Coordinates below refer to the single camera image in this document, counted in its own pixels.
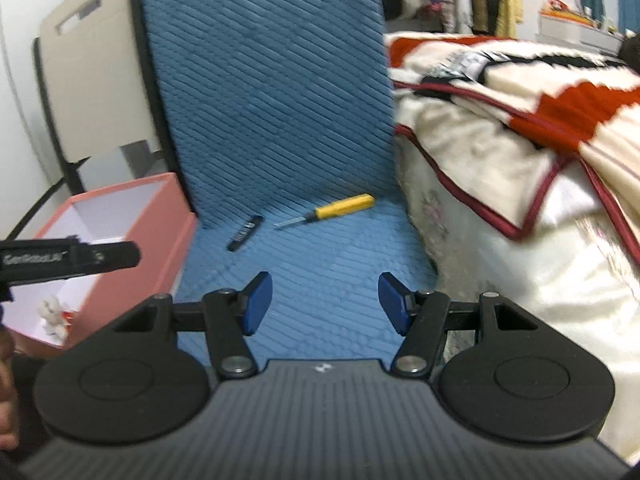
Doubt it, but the black garment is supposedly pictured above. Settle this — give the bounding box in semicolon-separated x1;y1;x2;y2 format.
617;34;640;70

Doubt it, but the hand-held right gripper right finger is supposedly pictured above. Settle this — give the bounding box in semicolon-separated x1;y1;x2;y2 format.
378;271;532;380

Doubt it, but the striped red white blanket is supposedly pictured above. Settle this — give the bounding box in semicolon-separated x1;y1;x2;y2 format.
394;95;640;457

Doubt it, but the white dresser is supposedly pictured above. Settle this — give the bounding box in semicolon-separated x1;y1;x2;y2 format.
534;9;627;57

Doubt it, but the blue cushioned chair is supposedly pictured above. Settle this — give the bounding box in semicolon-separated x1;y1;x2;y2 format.
138;0;442;362

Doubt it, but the white plush toy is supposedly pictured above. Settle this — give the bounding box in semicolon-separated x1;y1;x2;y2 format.
39;297;69;339

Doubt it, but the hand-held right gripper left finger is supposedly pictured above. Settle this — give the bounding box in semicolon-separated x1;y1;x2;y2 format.
114;270;274;380

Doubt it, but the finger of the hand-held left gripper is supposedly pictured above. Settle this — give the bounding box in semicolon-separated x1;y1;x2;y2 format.
80;240;142;277

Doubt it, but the black stick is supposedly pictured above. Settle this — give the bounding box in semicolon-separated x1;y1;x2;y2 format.
227;215;264;253

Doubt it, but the person's left hand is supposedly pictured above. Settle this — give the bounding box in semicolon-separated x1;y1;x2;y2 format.
0;332;22;452

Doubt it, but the yellow screwdriver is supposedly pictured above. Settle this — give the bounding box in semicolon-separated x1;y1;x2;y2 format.
273;193;376;230

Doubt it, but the red white toy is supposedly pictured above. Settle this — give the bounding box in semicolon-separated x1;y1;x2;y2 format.
541;0;581;17

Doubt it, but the pink cardboard box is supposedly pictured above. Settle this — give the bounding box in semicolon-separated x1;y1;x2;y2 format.
9;172;199;362

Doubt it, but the beige folding chair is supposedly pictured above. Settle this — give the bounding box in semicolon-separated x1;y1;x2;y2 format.
31;0;202;222

